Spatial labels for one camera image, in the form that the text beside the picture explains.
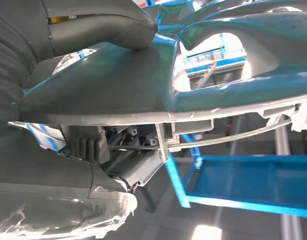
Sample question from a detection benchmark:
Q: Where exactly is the blue metal shelf rack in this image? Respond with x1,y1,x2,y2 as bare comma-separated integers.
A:
164,134,307,220

